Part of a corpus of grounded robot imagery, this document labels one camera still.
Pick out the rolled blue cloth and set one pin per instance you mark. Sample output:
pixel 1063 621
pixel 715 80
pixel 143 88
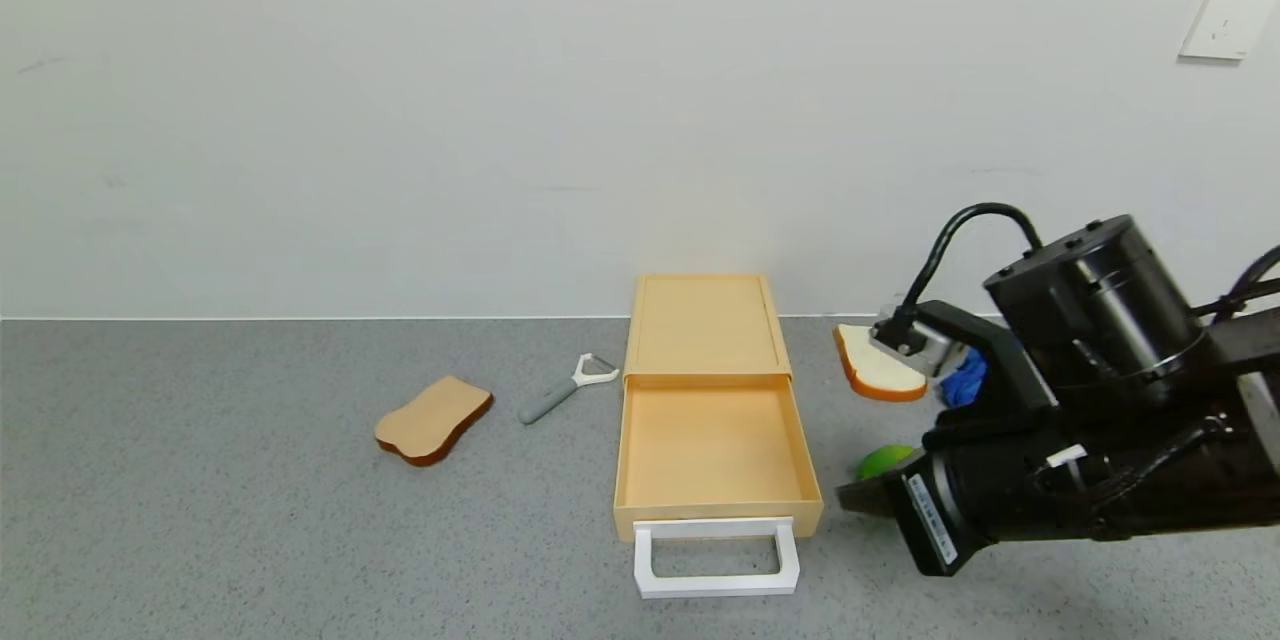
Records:
pixel 968 382

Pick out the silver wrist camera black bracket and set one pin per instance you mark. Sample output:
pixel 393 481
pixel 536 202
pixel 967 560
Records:
pixel 925 345

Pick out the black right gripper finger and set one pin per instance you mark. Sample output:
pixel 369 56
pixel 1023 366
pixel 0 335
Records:
pixel 872 498

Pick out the green lime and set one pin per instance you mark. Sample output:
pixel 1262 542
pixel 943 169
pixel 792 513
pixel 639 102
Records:
pixel 885 460

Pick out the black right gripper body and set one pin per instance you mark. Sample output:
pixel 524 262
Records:
pixel 930 518

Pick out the white wall socket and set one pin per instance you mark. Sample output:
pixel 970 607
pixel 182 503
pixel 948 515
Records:
pixel 1230 15

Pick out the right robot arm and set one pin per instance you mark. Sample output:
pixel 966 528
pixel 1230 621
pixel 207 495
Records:
pixel 1100 310

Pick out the white bread slice orange crust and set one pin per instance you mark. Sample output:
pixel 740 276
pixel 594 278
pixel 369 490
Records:
pixel 875 375

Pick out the brown toast slice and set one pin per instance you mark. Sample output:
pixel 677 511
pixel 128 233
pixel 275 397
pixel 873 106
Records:
pixel 432 420

